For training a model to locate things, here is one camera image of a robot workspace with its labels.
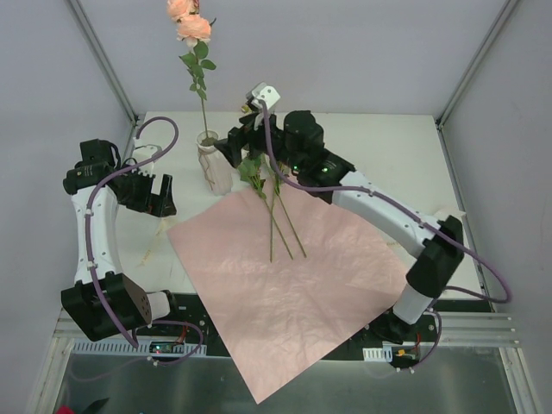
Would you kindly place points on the left aluminium frame post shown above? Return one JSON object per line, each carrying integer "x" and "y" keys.
{"x": 83, "y": 21}

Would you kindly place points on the right aluminium frame post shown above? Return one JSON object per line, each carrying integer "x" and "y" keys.
{"x": 499, "y": 23}

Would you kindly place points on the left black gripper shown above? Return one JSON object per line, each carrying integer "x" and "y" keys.
{"x": 144, "y": 190}

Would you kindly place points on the red object at bottom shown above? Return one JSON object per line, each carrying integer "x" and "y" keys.
{"x": 65, "y": 410}

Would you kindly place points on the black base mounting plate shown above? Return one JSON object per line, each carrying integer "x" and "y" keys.
{"x": 192, "y": 310}

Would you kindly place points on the aluminium frame post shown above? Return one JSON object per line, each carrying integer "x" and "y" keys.
{"x": 499, "y": 23}
{"x": 83, "y": 21}

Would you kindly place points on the purple wrapping paper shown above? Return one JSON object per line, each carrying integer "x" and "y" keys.
{"x": 284, "y": 289}

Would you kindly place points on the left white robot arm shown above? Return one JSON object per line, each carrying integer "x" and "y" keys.
{"x": 104, "y": 301}

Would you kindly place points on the white ribbed ceramic vase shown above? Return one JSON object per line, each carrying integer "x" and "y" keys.
{"x": 216, "y": 169}

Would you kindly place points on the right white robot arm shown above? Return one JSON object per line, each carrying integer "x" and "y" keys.
{"x": 436, "y": 245}

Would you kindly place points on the single pink rose stem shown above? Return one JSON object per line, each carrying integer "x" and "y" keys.
{"x": 195, "y": 32}

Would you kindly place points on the white cable duct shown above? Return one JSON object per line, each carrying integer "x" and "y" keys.
{"x": 389, "y": 354}
{"x": 119, "y": 347}

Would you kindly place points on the pink flowers with green leaves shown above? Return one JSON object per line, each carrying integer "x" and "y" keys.
{"x": 265, "y": 183}

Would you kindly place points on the left white cable duct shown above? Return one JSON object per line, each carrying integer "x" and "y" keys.
{"x": 119, "y": 347}

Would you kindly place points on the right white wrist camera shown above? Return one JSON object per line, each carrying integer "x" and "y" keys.
{"x": 261, "y": 94}

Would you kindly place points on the right white cable duct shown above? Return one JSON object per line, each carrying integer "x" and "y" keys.
{"x": 389, "y": 354}

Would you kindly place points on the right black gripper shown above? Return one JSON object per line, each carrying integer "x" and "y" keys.
{"x": 242, "y": 139}

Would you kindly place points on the aluminium extrusion rail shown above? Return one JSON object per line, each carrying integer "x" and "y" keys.
{"x": 478, "y": 329}

